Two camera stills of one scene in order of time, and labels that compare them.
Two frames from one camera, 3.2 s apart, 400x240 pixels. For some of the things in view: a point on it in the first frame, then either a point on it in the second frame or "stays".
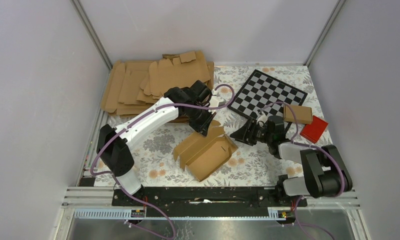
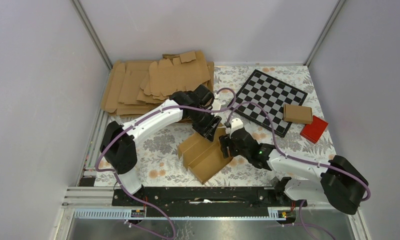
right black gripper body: (262, 135) → (226, 141)
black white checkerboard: (261, 89) stays
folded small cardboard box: (304, 114) stays
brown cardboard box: (202, 155) stays
